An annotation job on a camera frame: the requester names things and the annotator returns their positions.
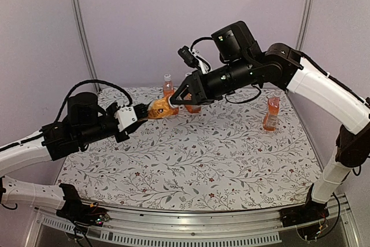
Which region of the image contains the black-label orange drink bottle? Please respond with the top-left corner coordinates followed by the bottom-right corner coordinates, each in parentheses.
top-left (147, 95), bottom-right (179, 120)

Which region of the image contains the wide orange tea bottle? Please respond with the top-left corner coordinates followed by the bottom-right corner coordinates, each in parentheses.
top-left (262, 95), bottom-right (280, 131)

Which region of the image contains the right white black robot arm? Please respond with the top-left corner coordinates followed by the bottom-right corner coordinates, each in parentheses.
top-left (169, 21), bottom-right (369, 227)

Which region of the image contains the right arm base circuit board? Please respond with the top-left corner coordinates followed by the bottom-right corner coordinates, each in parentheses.
top-left (297, 214), bottom-right (329, 242)

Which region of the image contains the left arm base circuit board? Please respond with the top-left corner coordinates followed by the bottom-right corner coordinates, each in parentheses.
top-left (72, 202), bottom-right (110, 226)

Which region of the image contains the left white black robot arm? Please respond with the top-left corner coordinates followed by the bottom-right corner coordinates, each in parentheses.
top-left (1, 92), bottom-right (148, 226)

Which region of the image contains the slim red-label tea bottle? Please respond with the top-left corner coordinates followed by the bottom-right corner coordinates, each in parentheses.
top-left (162, 73), bottom-right (175, 97)

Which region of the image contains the orange grey-label tea bottle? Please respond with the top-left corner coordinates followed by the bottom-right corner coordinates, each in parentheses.
top-left (184, 94), bottom-right (201, 114)

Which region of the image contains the floral patterned table mat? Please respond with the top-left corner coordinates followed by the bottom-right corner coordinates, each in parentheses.
top-left (57, 87), bottom-right (321, 211)

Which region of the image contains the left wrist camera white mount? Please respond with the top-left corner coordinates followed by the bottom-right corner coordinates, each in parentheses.
top-left (114, 106), bottom-right (137, 132)

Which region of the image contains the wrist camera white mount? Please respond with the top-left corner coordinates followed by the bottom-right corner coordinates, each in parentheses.
top-left (114, 106), bottom-right (137, 132)
top-left (177, 46), bottom-right (212, 74)

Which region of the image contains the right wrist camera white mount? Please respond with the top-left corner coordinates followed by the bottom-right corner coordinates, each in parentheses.
top-left (177, 46), bottom-right (212, 74)

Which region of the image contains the right black braided cable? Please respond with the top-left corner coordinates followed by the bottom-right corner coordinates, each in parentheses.
top-left (189, 37), bottom-right (214, 54)

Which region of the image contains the black braided cable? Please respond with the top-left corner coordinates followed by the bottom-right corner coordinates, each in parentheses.
top-left (189, 37), bottom-right (214, 54)
top-left (54, 79), bottom-right (134, 123)

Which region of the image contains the left black braided cable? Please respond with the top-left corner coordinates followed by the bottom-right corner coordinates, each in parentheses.
top-left (54, 79), bottom-right (134, 123)

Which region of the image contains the front aluminium rail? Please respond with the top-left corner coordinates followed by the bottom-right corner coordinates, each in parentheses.
top-left (25, 194), bottom-right (362, 246)

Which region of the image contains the left aluminium frame post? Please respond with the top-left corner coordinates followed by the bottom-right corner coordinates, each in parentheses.
top-left (71, 0), bottom-right (98, 79)

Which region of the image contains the aluminium frame post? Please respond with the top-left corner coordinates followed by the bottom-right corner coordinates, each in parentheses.
top-left (295, 0), bottom-right (314, 51)
top-left (71, 0), bottom-right (98, 79)

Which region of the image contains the right aluminium frame post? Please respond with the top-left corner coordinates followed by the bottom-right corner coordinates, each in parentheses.
top-left (295, 0), bottom-right (314, 51)

